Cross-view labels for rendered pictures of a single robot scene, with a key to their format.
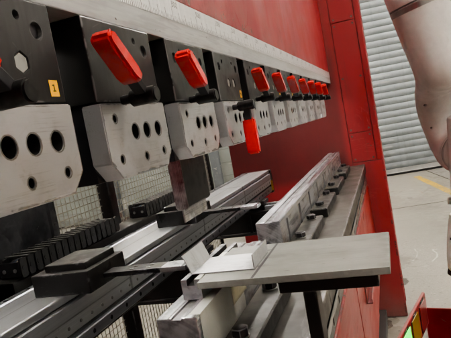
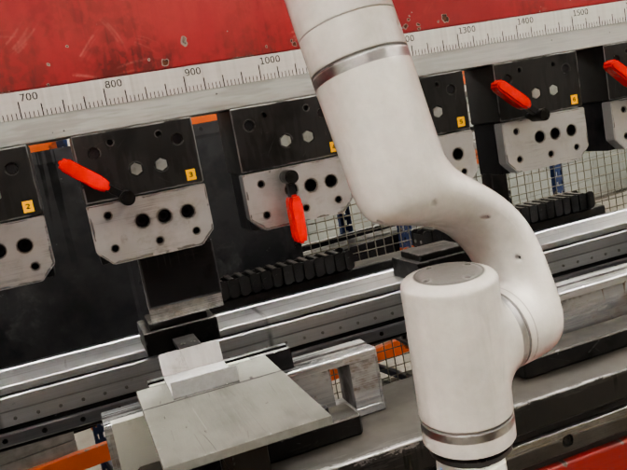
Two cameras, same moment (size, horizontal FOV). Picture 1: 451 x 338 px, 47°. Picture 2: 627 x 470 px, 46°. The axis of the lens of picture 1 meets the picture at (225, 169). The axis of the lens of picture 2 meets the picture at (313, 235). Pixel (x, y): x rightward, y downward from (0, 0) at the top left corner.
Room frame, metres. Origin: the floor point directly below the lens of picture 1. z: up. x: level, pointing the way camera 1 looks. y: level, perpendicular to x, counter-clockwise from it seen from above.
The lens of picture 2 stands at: (0.38, -0.84, 1.31)
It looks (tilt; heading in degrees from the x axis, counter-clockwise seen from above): 9 degrees down; 54
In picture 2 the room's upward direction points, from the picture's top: 10 degrees counter-clockwise
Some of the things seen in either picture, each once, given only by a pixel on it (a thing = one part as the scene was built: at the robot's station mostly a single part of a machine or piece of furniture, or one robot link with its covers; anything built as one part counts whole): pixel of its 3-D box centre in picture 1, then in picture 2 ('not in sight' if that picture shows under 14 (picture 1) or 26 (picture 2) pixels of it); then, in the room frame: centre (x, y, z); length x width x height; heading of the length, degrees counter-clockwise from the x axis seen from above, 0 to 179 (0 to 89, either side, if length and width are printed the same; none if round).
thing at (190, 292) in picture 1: (213, 268); (221, 374); (0.83, 0.05, 0.99); 0.20 x 0.03 x 0.03; 162
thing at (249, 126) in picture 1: (247, 127); (293, 206); (0.93, -0.05, 1.20); 0.04 x 0.02 x 0.10; 72
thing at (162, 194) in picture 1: (168, 197); (505, 218); (1.66, 0.20, 1.02); 0.44 x 0.06 x 0.04; 162
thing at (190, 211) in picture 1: (191, 186); (181, 281); (0.80, 0.06, 1.13); 0.10 x 0.02 x 0.10; 162
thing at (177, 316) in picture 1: (225, 298); (248, 410); (0.86, 0.04, 0.92); 0.39 x 0.06 x 0.10; 162
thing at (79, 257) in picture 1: (117, 266); (184, 336); (0.86, 0.21, 1.01); 0.26 x 0.12 x 0.05; 72
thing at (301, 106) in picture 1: (288, 100); not in sight; (1.73, -0.25, 1.26); 0.15 x 0.09 x 0.17; 162
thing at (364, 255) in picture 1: (298, 259); (224, 406); (0.76, -0.08, 1.00); 0.26 x 0.18 x 0.01; 72
